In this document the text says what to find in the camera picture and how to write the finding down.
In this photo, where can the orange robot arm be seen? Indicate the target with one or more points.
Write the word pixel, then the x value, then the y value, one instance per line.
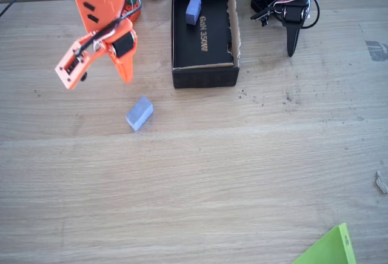
pixel 103 9

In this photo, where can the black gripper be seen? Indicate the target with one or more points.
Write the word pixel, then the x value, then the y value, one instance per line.
pixel 293 19

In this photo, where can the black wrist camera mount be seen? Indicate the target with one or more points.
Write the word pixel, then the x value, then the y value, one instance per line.
pixel 260 17

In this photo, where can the purple foam block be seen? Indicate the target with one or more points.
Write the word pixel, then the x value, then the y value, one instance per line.
pixel 139 113
pixel 193 11

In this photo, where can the black cardboard box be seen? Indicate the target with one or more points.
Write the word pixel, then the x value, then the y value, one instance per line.
pixel 194 49

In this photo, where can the light green sheet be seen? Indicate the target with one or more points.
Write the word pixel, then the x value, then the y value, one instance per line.
pixel 333 249

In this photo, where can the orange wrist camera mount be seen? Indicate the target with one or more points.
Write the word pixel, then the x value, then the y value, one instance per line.
pixel 68 70

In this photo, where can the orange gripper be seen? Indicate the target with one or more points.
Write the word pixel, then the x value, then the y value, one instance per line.
pixel 123 46

